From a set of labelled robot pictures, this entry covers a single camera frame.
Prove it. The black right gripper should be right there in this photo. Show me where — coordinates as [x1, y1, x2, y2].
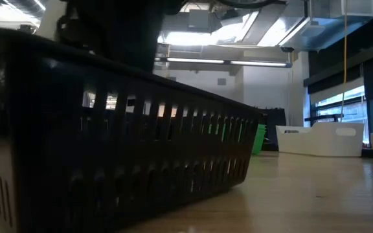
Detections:
[55, 0, 187, 74]

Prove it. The black slotted plastic basket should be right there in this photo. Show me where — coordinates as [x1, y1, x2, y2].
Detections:
[0, 28, 262, 233]

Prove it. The white plastic bin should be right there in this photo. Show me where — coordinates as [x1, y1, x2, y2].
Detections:
[275, 122, 365, 158]

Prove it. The long fluorescent light fixture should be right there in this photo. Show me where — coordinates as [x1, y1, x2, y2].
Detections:
[155, 56, 293, 69]

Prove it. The green slotted plastic basket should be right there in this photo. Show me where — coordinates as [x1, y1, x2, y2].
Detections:
[251, 124, 267, 155]

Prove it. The black box device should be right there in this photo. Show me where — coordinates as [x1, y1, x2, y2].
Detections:
[258, 107, 287, 152]

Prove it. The metal air duct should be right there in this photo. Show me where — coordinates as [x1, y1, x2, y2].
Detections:
[256, 0, 373, 53]

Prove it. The yellow hanging cable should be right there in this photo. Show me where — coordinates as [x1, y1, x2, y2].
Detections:
[339, 0, 350, 124]

